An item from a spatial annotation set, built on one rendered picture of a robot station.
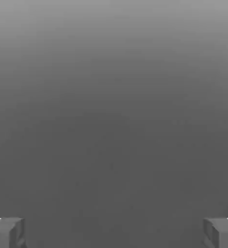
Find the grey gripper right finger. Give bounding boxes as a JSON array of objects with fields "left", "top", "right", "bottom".
[{"left": 202, "top": 217, "right": 228, "bottom": 248}]

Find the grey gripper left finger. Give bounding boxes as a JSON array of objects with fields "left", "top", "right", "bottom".
[{"left": 0, "top": 217, "right": 27, "bottom": 248}]

